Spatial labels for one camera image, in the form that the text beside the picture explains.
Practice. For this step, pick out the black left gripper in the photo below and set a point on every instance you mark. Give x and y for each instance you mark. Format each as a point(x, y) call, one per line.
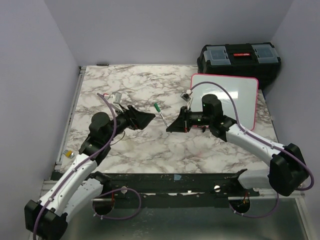
point(137, 119)

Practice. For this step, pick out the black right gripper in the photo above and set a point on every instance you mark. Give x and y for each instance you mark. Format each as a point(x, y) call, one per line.
point(178, 126)

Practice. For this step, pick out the white marker pen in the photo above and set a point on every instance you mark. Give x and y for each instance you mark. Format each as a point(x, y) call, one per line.
point(164, 119)

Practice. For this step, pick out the pink framed whiteboard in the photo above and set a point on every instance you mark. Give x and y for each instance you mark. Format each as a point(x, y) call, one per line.
point(242, 90)

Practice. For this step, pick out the green marker cap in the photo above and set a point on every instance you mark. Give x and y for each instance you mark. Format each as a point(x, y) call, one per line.
point(157, 107)

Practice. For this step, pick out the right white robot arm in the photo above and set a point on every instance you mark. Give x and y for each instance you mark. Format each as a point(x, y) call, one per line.
point(286, 167)

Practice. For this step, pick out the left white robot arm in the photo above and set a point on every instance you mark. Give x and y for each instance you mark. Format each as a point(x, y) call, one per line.
point(48, 218)

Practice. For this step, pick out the blue tape piece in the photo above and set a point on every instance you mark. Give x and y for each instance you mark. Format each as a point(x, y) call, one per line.
point(177, 177)

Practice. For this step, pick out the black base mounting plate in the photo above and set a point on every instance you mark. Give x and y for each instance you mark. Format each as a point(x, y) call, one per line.
point(159, 190)

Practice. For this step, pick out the small yellow metal connector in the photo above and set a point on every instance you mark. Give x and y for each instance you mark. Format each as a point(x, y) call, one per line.
point(69, 153)

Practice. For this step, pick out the black plastic toolbox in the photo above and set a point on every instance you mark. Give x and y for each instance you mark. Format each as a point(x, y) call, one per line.
point(254, 60)

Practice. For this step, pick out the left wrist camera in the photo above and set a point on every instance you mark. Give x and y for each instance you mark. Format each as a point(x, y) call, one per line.
point(116, 97)

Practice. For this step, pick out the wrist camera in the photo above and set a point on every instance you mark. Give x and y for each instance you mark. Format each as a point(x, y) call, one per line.
point(187, 96)
point(116, 97)

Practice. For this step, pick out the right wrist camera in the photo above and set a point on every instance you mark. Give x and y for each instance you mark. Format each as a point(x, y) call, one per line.
point(187, 96)

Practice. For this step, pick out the aluminium table edge rail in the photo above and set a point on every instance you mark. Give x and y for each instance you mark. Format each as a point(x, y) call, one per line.
point(70, 117)

